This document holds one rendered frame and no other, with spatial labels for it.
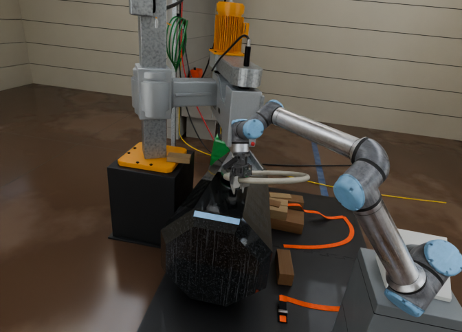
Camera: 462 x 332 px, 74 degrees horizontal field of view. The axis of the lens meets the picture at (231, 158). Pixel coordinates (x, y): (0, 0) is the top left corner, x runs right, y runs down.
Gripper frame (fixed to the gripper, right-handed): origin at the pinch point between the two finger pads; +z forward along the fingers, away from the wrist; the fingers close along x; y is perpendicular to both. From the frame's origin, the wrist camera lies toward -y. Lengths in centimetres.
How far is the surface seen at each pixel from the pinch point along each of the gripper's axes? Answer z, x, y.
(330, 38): -243, 476, -211
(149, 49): -97, 6, -101
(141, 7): -118, -8, -86
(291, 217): 51, 151, -73
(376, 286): 44, 40, 56
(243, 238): 36, 28, -23
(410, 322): 57, 42, 70
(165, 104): -57, 22, -105
